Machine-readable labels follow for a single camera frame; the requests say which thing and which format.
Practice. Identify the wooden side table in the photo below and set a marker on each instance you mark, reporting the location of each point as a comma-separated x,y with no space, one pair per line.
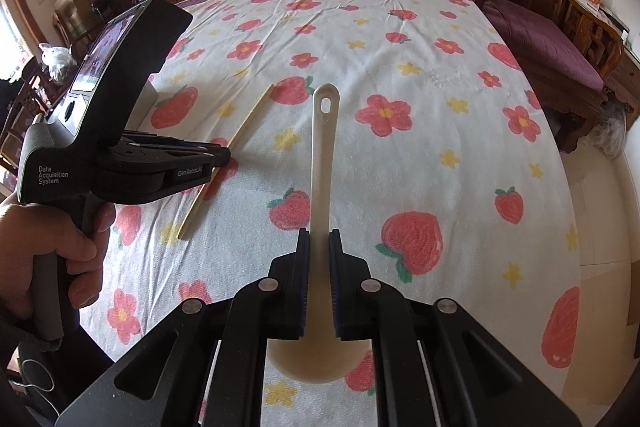
625,67

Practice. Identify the flower and strawberry printed blanket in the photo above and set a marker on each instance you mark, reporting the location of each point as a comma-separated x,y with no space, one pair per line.
425,157

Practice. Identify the person's black pants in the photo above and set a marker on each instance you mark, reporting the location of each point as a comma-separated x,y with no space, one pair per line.
85,347

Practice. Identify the person's left hand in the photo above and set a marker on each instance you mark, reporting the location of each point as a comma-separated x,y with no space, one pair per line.
30,257

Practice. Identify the wooden framed window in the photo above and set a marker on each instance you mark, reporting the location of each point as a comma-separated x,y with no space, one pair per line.
12,22

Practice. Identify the tied plastic bag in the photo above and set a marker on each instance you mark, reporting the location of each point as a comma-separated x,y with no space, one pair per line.
56,59

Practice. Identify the purple seat cushion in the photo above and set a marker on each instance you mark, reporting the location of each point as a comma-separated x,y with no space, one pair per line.
540,42

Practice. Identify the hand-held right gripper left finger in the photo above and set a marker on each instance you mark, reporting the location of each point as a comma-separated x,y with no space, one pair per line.
300,287

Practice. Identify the person's left forearm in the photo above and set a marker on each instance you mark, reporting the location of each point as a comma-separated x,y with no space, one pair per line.
20,332

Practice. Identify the clear plastic bag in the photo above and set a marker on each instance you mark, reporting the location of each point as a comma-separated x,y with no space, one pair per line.
612,129

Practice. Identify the grey utensil box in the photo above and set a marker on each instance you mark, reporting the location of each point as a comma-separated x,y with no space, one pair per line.
149,104

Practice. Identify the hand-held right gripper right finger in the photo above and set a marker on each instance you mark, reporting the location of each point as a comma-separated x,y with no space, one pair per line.
335,287

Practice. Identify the dark wooden cabinet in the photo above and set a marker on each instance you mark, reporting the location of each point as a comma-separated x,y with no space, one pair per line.
85,17

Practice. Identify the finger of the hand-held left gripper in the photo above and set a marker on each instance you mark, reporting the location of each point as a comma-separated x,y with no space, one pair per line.
190,153

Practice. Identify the light bamboo chopstick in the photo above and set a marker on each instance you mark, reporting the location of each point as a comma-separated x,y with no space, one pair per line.
240,134

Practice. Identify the large white rice paddle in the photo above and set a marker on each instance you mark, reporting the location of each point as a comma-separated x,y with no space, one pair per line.
322,147

